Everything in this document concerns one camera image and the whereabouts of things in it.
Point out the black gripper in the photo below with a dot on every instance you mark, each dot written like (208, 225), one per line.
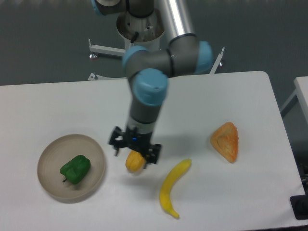
(140, 142)

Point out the green bell pepper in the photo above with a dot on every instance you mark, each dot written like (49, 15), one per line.
(76, 169)

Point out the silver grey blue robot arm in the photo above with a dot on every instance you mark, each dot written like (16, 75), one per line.
(149, 86)

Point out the yellow bell pepper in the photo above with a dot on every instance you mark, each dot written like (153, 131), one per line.
(134, 162)

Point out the beige round plate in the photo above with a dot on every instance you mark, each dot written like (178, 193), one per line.
(61, 151)

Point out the yellow banana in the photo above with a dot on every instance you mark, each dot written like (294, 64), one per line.
(173, 176)

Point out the orange triangular pastry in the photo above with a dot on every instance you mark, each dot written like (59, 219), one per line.
(225, 141)

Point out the black device at table edge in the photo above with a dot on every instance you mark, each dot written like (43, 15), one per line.
(299, 205)

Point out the white side table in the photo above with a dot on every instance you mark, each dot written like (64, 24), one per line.
(299, 95)

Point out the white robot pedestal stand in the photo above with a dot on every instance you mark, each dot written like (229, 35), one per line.
(163, 41)

